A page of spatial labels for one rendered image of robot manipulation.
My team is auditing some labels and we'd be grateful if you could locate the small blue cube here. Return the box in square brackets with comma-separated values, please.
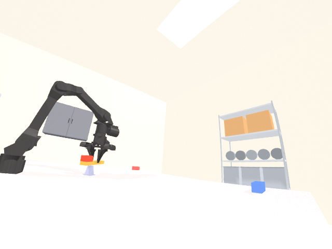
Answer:
[251, 181, 266, 193]

